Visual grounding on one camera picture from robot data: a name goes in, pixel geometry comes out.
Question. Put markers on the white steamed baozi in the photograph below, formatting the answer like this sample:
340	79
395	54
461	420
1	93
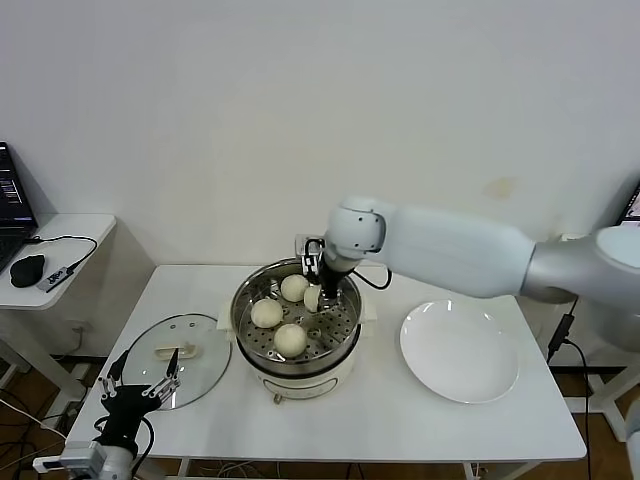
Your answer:
266	314
290	340
294	288
312	299

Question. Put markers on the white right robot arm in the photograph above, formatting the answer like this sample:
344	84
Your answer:
450	245

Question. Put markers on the white side desk with mouse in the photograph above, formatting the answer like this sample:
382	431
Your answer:
85	225

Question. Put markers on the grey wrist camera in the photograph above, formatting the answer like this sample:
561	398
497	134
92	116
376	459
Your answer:
80	455
306	247

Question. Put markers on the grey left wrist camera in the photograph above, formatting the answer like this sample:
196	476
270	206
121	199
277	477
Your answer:
80	455

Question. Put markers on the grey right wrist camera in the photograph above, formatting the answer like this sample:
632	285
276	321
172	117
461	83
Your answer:
306	247

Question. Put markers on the black laptop with bright windows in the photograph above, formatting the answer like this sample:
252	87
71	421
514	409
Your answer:
632	205

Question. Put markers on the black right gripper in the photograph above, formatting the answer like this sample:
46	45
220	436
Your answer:
331	277

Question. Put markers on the white side desk with label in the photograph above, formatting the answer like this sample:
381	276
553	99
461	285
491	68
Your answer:
612	405

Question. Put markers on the grey usb hub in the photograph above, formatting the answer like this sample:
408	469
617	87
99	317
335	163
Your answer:
54	280

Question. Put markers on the white round plate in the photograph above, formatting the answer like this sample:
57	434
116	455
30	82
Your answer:
450	350

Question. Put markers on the round glass pot lid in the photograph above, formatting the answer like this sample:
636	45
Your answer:
210	350

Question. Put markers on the black computer mouse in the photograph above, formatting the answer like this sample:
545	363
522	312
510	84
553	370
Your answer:
27	271

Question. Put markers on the black laptop with dark screen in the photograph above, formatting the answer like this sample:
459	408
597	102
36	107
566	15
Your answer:
10	190

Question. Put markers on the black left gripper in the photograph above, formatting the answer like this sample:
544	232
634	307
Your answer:
127	402

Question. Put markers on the stainless steel steamer basket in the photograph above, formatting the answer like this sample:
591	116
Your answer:
330	330

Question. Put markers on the white wall socket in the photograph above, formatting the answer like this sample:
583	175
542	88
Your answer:
82	328

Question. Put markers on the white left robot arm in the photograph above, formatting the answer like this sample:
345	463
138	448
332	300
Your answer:
119	464

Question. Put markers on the white electric cooker base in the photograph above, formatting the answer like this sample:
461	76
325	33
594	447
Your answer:
300	386

